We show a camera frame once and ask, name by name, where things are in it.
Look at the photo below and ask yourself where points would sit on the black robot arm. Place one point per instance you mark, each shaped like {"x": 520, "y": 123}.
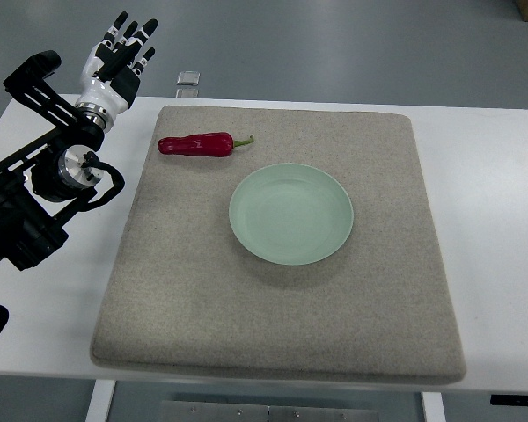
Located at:
{"x": 58, "y": 175}

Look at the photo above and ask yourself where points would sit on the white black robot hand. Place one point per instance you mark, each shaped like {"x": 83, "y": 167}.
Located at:
{"x": 112, "y": 74}

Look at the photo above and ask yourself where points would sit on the black desk control panel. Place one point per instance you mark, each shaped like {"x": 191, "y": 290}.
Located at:
{"x": 509, "y": 400}

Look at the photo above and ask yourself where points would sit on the beige felt mat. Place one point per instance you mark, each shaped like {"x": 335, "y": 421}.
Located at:
{"x": 185, "y": 297}

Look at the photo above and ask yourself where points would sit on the clear floor socket cover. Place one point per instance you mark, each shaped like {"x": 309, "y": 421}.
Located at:
{"x": 188, "y": 78}

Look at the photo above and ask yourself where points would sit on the red pepper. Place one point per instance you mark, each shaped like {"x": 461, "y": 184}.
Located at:
{"x": 216, "y": 144}

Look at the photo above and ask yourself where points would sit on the white table leg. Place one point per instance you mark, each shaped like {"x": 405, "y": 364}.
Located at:
{"x": 101, "y": 400}
{"x": 433, "y": 407}

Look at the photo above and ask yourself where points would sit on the grey metal base plate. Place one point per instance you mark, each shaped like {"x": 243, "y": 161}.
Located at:
{"x": 205, "y": 411}

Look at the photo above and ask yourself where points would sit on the light green plate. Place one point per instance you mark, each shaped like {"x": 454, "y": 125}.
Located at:
{"x": 291, "y": 214}

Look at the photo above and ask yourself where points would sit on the white left table leg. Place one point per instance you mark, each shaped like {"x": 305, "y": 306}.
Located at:
{"x": 101, "y": 400}

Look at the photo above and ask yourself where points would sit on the white right table leg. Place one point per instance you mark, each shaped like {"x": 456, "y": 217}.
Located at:
{"x": 433, "y": 407}

